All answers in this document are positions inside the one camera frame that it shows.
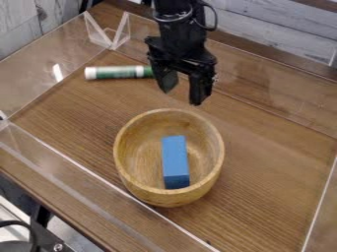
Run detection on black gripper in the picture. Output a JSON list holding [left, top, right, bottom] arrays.
[[143, 18, 218, 106]]

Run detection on green Expo marker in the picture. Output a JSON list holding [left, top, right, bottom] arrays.
[[84, 65, 154, 80]]

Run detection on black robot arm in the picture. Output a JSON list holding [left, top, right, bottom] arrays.
[[144, 0, 218, 105]]

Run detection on brown wooden bowl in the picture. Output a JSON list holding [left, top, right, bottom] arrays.
[[113, 108, 224, 208]]

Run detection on blue rectangular block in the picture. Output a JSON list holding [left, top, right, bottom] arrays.
[[162, 136, 190, 189]]

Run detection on black metal stand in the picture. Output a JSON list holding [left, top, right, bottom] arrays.
[[29, 204, 91, 252]]

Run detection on clear acrylic corner bracket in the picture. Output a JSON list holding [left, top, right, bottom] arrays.
[[83, 12, 130, 51]]

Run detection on black cable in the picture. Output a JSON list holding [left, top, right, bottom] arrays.
[[0, 220, 39, 252]]

